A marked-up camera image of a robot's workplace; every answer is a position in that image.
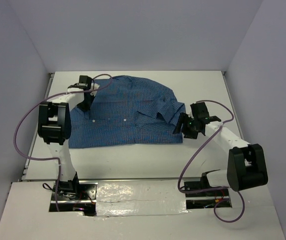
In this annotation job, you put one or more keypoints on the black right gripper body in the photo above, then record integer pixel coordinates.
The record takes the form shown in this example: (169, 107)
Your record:
(189, 127)

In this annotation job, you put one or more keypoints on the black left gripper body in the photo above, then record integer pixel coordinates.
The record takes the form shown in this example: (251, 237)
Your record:
(86, 104)

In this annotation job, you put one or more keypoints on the blue checked long sleeve shirt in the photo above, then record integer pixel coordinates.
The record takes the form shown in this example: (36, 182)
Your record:
(127, 110)

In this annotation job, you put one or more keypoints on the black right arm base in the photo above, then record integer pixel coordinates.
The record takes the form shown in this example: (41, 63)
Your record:
(204, 200)

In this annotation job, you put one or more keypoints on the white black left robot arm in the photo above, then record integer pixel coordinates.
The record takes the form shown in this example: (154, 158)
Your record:
(54, 127)

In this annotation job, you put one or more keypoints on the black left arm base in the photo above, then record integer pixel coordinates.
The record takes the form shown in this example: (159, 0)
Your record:
(83, 200)

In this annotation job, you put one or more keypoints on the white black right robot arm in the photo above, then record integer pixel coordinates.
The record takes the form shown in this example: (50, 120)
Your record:
(246, 165)

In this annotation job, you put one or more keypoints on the silver tape patch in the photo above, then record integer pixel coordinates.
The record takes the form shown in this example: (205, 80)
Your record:
(139, 198)

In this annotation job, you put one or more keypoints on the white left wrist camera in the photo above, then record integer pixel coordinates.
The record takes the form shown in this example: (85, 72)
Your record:
(94, 88)

